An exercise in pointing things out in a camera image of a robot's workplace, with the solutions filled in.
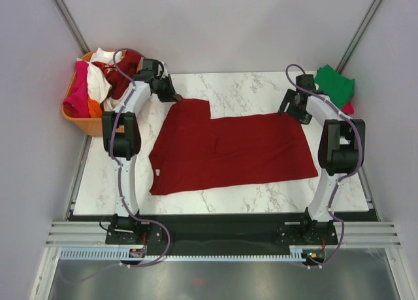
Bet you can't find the pink folded t-shirt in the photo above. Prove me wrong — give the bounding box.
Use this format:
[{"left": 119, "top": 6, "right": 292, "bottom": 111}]
[{"left": 341, "top": 102, "right": 355, "bottom": 115}]

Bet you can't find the aluminium frame post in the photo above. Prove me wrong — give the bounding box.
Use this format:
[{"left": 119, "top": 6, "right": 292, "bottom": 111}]
[
  {"left": 52, "top": 0, "right": 90, "bottom": 54},
  {"left": 336, "top": 0, "right": 384, "bottom": 74}
]

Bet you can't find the white slotted cable duct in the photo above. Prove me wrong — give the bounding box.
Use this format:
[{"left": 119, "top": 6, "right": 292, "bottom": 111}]
[{"left": 59, "top": 247, "right": 306, "bottom": 262}]

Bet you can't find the pink t-shirt in basket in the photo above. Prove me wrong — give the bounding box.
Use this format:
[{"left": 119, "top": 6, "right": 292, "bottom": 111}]
[{"left": 63, "top": 59, "right": 90, "bottom": 118}]

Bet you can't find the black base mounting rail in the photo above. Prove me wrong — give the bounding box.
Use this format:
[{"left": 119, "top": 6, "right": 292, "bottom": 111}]
[{"left": 69, "top": 210, "right": 378, "bottom": 255}]

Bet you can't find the green folded t-shirt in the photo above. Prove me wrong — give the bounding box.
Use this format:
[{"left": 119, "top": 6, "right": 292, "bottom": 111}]
[{"left": 314, "top": 65, "right": 355, "bottom": 110}]

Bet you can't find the aluminium frame post left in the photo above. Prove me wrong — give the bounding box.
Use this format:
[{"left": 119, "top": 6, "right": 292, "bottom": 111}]
[{"left": 52, "top": 0, "right": 90, "bottom": 54}]

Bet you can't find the dark red shirt in basket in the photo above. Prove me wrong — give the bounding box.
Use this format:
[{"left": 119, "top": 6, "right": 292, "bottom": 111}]
[{"left": 90, "top": 48, "right": 143, "bottom": 100}]

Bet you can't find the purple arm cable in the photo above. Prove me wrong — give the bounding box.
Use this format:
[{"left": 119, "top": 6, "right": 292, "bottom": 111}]
[
  {"left": 285, "top": 63, "right": 365, "bottom": 271},
  {"left": 58, "top": 48, "right": 172, "bottom": 286}
]

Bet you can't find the dark red t-shirt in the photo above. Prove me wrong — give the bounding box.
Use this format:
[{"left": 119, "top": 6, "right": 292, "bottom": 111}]
[{"left": 149, "top": 99, "right": 318, "bottom": 195}]

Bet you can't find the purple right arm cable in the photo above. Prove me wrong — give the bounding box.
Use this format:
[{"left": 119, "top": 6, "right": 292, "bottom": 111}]
[{"left": 285, "top": 63, "right": 365, "bottom": 271}]

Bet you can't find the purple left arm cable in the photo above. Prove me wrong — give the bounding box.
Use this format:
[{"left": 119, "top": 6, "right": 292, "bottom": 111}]
[{"left": 58, "top": 48, "right": 172, "bottom": 286}]

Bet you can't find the aluminium frame post right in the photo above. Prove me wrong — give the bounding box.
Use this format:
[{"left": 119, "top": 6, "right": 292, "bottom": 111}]
[{"left": 336, "top": 0, "right": 384, "bottom": 74}]

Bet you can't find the white t-shirt in basket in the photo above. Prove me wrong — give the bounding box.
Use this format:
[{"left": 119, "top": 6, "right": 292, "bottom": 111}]
[{"left": 86, "top": 48, "right": 123, "bottom": 104}]

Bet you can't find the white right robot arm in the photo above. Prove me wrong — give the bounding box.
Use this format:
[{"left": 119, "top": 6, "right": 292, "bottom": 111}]
[{"left": 278, "top": 73, "right": 366, "bottom": 244}]

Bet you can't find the orange t-shirt in basket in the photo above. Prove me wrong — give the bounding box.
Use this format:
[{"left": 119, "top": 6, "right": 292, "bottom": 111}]
[{"left": 88, "top": 97, "right": 103, "bottom": 118}]

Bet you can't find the cream t-shirt in basket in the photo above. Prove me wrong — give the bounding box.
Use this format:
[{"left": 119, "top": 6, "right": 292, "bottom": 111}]
[{"left": 101, "top": 83, "right": 133, "bottom": 112}]

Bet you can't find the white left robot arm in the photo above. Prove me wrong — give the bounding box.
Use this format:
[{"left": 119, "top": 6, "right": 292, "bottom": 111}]
[{"left": 101, "top": 58, "right": 181, "bottom": 220}]

